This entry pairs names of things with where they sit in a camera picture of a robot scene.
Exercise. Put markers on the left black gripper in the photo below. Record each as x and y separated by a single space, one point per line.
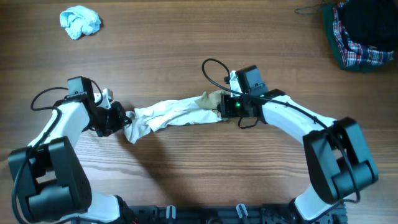
121 120

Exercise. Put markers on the crumpled light blue sock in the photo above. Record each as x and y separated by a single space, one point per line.
79 20

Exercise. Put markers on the white and beige cloth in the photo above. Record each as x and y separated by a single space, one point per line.
195 110

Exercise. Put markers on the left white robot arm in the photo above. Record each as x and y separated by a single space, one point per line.
50 184

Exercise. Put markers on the plaid lined green basket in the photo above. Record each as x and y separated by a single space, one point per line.
362 34

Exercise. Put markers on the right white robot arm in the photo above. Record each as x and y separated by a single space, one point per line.
339 162

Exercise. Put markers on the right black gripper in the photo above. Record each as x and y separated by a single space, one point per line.
222 109

